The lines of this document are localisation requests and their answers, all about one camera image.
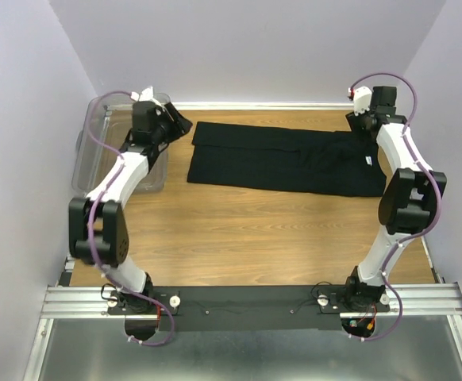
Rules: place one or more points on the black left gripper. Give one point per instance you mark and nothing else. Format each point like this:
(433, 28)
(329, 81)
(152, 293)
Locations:
(176, 120)

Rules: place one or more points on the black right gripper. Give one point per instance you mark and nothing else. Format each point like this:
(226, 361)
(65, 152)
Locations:
(358, 122)

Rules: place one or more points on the clear plastic storage bin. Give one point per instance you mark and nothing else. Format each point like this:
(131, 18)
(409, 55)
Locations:
(106, 125)

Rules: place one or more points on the black t shirt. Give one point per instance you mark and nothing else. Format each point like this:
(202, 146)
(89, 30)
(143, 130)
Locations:
(279, 159)

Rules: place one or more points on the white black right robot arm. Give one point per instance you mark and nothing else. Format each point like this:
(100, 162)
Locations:
(411, 203)

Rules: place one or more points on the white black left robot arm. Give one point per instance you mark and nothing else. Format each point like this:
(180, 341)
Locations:
(98, 234)

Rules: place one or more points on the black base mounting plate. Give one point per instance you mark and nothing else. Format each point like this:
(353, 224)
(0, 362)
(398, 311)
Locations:
(323, 306)

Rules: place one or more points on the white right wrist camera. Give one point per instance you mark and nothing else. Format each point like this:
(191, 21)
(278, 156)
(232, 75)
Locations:
(361, 98)

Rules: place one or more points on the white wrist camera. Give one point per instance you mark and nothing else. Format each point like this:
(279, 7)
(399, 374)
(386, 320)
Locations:
(146, 95)
(361, 98)

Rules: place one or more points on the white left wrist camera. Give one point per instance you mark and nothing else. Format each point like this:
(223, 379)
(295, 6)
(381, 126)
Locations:
(146, 95)

